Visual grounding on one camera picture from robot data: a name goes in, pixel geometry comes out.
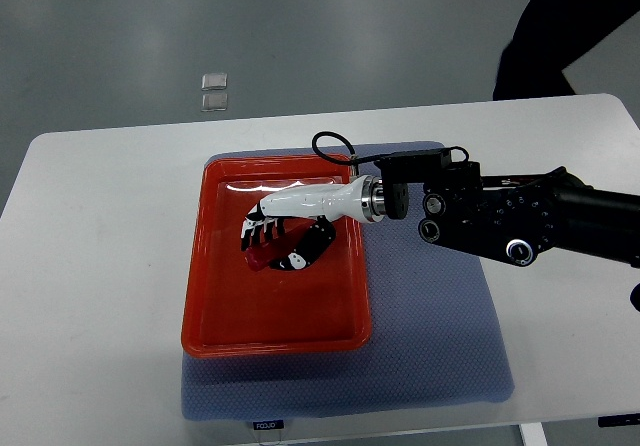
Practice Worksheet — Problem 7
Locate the white table leg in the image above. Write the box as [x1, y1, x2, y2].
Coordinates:
[518, 422, 548, 446]

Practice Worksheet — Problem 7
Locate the grey floor plate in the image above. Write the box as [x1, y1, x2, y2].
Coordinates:
[201, 92, 228, 112]
[201, 72, 228, 91]

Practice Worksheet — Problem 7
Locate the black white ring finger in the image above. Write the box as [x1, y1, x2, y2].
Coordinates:
[248, 219, 265, 245]

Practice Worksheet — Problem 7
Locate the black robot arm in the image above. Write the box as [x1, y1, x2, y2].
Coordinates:
[240, 148, 639, 271]

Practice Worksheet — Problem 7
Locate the dark blue label tag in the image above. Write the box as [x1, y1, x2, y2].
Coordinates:
[252, 420, 285, 431]

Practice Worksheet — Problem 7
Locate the person in black trousers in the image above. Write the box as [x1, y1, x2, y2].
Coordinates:
[493, 0, 639, 101]

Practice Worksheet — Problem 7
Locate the upper grey floor plate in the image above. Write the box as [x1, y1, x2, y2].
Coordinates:
[201, 72, 228, 91]

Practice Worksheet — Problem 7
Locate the red pepper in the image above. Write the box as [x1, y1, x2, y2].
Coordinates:
[245, 227, 304, 271]

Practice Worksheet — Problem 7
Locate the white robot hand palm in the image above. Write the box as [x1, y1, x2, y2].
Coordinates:
[258, 175, 386, 223]

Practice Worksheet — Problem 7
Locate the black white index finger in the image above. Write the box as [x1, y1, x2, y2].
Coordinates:
[275, 217, 286, 237]

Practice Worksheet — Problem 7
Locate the red plastic tray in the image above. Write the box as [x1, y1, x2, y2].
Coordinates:
[181, 154, 372, 359]

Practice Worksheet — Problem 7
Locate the blue grey mesh mat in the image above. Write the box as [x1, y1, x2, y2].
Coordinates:
[182, 148, 514, 421]

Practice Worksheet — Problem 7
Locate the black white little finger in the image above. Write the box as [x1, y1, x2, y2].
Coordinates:
[240, 204, 263, 251]

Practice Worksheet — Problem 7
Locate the lower grey floor plate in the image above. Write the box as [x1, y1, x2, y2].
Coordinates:
[201, 92, 228, 112]

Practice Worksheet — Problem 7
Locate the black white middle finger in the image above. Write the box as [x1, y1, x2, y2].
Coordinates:
[262, 218, 276, 241]

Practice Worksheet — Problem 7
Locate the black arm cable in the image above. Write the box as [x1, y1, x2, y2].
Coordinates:
[311, 131, 381, 177]

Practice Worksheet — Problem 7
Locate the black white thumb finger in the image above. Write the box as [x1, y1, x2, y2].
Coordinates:
[269, 216, 336, 271]

